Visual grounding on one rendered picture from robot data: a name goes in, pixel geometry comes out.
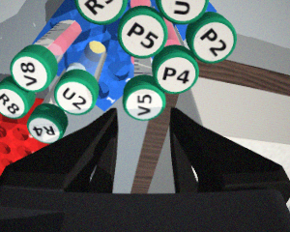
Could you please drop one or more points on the blue tube rack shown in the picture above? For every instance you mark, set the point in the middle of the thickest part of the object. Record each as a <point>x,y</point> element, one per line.
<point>111,85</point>

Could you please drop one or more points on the grey flat mat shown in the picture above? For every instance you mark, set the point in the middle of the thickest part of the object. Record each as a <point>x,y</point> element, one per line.
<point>263,41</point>

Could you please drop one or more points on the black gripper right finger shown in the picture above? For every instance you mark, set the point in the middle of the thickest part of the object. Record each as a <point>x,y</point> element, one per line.
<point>219,163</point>

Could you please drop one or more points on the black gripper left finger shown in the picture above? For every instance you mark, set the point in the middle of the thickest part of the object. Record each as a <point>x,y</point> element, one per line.
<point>69,162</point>

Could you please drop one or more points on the red tube rack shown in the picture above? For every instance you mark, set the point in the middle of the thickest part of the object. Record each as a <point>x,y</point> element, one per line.
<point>13,137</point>

